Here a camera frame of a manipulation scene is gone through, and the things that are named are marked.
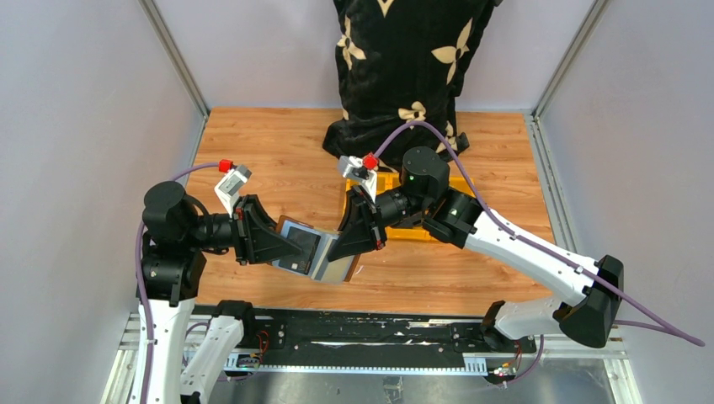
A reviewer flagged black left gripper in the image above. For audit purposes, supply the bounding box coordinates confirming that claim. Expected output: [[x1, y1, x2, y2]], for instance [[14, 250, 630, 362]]
[[185, 192, 303, 262]]

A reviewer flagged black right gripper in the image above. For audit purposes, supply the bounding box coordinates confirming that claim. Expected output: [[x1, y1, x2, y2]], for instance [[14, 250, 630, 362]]
[[326, 186, 430, 263]]

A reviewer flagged black card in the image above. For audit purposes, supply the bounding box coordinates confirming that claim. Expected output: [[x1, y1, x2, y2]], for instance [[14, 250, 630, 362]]
[[278, 226, 321, 274]]

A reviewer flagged brown leather card holder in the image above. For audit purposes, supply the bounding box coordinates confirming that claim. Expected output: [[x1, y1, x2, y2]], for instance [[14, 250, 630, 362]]
[[271, 215, 359, 284]]

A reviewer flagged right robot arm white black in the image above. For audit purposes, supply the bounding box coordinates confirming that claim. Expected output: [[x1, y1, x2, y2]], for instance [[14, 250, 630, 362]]
[[328, 146, 624, 352]]

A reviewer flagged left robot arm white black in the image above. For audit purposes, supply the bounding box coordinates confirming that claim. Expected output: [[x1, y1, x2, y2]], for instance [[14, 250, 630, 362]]
[[131, 181, 301, 403]]

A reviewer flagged yellow bin left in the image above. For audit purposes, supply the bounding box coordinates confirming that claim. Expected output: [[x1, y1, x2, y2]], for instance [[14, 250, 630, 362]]
[[338, 172, 398, 231]]

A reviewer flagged yellow bin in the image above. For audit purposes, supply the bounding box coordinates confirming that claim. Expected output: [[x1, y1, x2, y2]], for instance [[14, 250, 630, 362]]
[[338, 172, 398, 231], [377, 173, 434, 242], [449, 176, 475, 197]]

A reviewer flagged yellow bin middle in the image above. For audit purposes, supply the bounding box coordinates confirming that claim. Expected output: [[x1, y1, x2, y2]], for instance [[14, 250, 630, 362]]
[[377, 173, 434, 242]]

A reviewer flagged yellow bin right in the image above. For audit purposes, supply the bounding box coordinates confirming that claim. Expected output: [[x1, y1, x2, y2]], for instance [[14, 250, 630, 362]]
[[449, 176, 475, 197]]

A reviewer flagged black floral blanket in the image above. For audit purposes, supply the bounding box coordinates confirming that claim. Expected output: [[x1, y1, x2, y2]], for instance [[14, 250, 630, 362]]
[[322, 0, 500, 172]]

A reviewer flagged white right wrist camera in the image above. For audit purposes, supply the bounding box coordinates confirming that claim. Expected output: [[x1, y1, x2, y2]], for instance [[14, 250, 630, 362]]
[[337, 156, 377, 201]]

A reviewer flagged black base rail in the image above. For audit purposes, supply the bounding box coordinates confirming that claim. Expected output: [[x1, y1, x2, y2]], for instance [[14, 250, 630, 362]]
[[184, 305, 536, 369]]

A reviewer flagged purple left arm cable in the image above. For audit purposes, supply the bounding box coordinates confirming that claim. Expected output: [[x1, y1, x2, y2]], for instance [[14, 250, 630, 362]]
[[134, 159, 236, 404]]

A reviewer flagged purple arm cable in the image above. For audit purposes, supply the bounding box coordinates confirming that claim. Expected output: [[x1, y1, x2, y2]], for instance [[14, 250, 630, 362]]
[[134, 159, 236, 404], [363, 120, 706, 348]]

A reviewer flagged aluminium frame rail left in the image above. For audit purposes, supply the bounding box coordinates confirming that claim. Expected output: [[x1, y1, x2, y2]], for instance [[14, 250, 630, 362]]
[[138, 0, 210, 121]]

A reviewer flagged aluminium frame rail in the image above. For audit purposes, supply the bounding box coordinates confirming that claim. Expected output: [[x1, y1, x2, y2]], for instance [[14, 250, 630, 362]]
[[524, 0, 610, 251], [138, 0, 210, 121]]

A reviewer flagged aluminium frame rail right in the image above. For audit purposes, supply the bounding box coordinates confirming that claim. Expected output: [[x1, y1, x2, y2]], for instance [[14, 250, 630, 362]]
[[524, 0, 610, 251]]

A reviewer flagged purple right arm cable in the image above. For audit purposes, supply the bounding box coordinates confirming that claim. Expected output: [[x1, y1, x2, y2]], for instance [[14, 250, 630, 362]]
[[363, 120, 706, 348]]

